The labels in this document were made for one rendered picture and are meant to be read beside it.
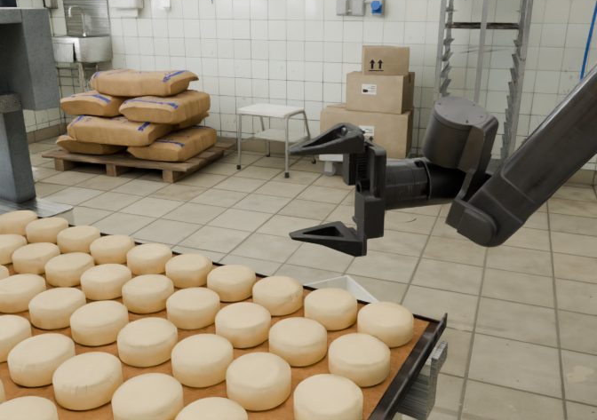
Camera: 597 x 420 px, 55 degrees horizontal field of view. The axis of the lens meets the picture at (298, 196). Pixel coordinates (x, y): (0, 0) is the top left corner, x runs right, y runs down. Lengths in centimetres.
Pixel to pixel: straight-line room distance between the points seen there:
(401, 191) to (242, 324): 24
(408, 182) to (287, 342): 25
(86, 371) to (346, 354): 20
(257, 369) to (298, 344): 5
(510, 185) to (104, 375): 42
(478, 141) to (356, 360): 28
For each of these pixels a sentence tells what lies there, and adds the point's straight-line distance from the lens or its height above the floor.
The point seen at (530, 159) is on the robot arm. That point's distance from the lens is 61.
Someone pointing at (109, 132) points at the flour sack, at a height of 33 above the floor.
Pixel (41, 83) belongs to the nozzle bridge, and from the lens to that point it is 103.
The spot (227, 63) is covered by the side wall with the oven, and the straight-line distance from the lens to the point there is 477.
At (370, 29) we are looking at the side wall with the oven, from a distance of 434.
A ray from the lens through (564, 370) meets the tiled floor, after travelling 223.
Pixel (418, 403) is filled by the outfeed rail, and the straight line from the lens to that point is 54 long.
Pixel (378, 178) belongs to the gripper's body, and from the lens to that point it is 63.
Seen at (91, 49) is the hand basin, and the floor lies 81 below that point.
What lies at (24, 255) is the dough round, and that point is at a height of 92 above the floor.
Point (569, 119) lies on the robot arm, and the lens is 58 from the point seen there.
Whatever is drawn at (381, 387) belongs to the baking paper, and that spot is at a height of 90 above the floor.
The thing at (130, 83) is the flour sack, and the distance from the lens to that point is 430.
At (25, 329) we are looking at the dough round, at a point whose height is 92.
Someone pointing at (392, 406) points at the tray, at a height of 91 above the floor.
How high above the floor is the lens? 119
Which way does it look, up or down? 19 degrees down
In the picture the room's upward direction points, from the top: straight up
